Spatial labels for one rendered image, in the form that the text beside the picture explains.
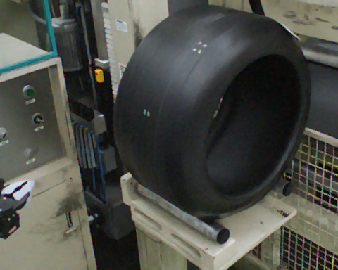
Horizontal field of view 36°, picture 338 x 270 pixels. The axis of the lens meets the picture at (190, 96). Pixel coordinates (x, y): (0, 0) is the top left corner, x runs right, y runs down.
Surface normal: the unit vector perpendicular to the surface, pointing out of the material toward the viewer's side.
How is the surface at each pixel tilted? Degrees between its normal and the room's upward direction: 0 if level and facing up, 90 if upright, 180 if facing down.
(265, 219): 0
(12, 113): 90
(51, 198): 90
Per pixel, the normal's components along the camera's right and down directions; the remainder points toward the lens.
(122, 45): -0.72, 0.33
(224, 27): -0.01, -0.71
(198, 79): 0.07, -0.13
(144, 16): 0.69, 0.28
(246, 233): -0.05, -0.90
